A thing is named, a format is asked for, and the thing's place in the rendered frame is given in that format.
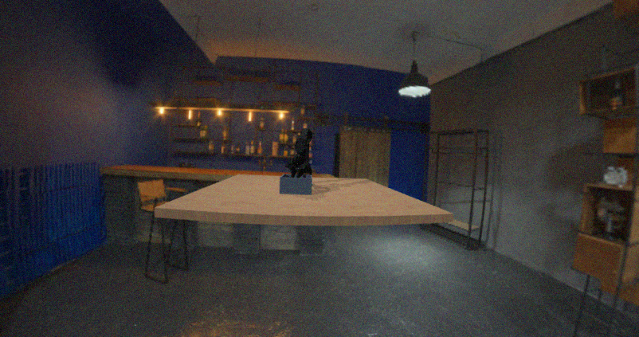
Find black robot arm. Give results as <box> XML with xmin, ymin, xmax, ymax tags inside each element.
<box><xmin>287</xmin><ymin>128</ymin><xmax>312</xmax><ymax>175</ymax></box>

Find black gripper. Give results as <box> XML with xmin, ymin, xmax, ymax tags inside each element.
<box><xmin>285</xmin><ymin>155</ymin><xmax>311</xmax><ymax>178</ymax></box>

